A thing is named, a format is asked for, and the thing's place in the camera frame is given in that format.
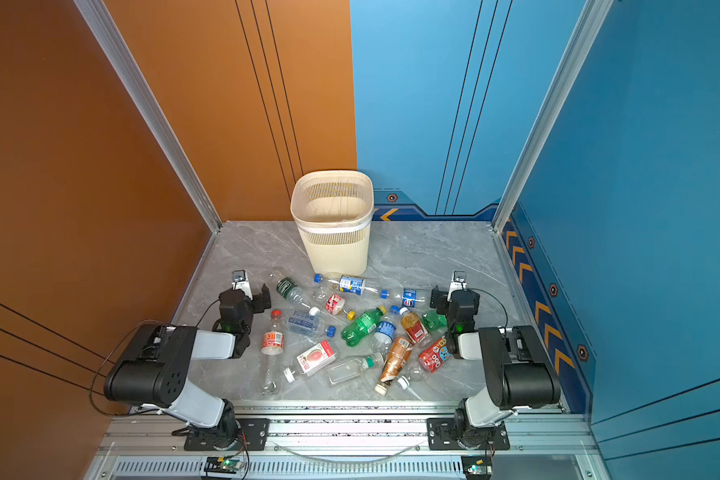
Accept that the clear bottle red cap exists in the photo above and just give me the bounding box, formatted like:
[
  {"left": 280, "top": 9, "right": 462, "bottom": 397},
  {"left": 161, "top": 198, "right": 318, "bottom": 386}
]
[{"left": 261, "top": 309, "right": 285, "bottom": 395}]

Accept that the clear bottle dark green label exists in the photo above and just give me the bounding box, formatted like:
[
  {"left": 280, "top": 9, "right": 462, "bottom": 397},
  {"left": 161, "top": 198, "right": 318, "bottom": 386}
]
[{"left": 268, "top": 271, "right": 320, "bottom": 317}]

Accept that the bottle red cartoon label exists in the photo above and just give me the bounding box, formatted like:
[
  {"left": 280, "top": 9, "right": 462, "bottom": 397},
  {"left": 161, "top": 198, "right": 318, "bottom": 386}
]
[{"left": 397, "top": 336, "right": 451, "bottom": 390}]

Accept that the brown tea bottle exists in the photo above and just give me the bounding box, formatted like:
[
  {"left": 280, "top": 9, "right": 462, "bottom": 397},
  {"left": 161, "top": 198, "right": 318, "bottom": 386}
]
[{"left": 374, "top": 336, "right": 413, "bottom": 396}]

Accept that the clear bottle pale blue label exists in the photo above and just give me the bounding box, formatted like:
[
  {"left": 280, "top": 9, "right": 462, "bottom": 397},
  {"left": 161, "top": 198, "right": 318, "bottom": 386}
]
[{"left": 286, "top": 311, "right": 336, "bottom": 339}]

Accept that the bottle pink white label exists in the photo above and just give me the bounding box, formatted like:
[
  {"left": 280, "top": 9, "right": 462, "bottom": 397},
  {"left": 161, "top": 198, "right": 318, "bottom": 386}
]
[{"left": 283, "top": 341, "right": 337, "bottom": 383}]

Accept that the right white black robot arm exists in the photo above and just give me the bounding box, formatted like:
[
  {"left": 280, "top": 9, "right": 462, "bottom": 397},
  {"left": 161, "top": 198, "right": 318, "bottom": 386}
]
[{"left": 427, "top": 287, "right": 562, "bottom": 453}]

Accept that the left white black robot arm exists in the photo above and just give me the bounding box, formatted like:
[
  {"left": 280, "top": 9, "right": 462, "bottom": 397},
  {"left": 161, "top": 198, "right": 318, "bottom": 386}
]
[{"left": 104, "top": 285, "right": 272, "bottom": 452}]

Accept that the cream slatted waste bin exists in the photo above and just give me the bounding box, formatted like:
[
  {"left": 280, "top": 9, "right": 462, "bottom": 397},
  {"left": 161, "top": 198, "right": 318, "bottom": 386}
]
[{"left": 290, "top": 170, "right": 374, "bottom": 277}]

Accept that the bottle red yellow label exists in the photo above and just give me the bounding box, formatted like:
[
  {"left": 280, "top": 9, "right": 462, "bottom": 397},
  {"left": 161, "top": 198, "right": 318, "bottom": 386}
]
[{"left": 400, "top": 307, "right": 429, "bottom": 344}]

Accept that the clear Pepsi water bottle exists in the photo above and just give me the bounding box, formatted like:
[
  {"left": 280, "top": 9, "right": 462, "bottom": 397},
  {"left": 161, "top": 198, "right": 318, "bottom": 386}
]
[{"left": 380, "top": 287, "right": 431, "bottom": 309}]

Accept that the green Sprite bottle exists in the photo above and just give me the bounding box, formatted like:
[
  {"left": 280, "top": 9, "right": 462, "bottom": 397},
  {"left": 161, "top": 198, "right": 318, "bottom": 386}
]
[{"left": 341, "top": 305, "right": 387, "bottom": 348}]

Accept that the small bottle red white label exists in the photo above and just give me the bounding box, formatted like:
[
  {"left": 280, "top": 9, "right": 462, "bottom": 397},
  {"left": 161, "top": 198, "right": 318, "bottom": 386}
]
[{"left": 313, "top": 284, "right": 357, "bottom": 321}]

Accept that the clear bottle blue yellow label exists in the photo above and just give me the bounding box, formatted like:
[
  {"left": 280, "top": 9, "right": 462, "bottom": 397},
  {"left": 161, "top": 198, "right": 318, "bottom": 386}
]
[{"left": 313, "top": 274, "right": 385, "bottom": 298}]

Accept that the clear bottle green cap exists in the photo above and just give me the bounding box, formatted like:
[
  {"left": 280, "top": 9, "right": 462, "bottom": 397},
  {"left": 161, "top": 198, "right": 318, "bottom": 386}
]
[{"left": 327, "top": 352, "right": 383, "bottom": 386}]

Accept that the left green circuit board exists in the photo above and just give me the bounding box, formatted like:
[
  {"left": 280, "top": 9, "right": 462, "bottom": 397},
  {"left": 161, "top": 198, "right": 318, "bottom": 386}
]
[{"left": 203, "top": 456, "right": 248, "bottom": 479}]

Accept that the green circuit board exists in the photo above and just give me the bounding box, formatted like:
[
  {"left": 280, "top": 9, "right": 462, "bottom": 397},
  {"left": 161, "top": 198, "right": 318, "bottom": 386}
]
[
  {"left": 203, "top": 456, "right": 248, "bottom": 479},
  {"left": 461, "top": 456, "right": 493, "bottom": 480}
]

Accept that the right green circuit board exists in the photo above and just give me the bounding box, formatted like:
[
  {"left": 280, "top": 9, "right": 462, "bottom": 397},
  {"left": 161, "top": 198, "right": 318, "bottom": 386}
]
[{"left": 461, "top": 456, "right": 493, "bottom": 480}]

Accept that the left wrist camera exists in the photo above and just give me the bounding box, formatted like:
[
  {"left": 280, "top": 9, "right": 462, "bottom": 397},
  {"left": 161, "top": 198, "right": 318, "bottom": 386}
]
[{"left": 232, "top": 270, "right": 253, "bottom": 300}]

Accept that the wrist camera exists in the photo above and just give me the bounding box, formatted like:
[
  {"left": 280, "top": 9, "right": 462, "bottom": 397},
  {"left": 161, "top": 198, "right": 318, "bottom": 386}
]
[
  {"left": 447, "top": 270, "right": 468, "bottom": 301},
  {"left": 232, "top": 270, "right": 253, "bottom": 300}
]

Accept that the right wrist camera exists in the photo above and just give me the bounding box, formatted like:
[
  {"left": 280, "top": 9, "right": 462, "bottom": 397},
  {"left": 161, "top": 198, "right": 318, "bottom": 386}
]
[{"left": 447, "top": 270, "right": 468, "bottom": 301}]

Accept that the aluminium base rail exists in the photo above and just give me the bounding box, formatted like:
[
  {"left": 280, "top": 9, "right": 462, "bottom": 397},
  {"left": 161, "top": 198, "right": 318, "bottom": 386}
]
[{"left": 87, "top": 401, "right": 609, "bottom": 479}]

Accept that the right aluminium corner post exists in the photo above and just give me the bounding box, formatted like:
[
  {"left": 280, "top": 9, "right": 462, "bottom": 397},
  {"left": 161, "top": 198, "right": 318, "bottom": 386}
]
[{"left": 492, "top": 0, "right": 613, "bottom": 233}]

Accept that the aluminium corner post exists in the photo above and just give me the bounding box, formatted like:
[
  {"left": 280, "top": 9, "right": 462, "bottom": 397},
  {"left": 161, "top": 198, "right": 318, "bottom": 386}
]
[
  {"left": 74, "top": 0, "right": 222, "bottom": 234},
  {"left": 492, "top": 0, "right": 613, "bottom": 233}
]

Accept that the left aluminium corner post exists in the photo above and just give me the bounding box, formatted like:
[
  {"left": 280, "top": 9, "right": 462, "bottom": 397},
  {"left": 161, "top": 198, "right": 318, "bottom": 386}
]
[{"left": 74, "top": 0, "right": 222, "bottom": 234}]

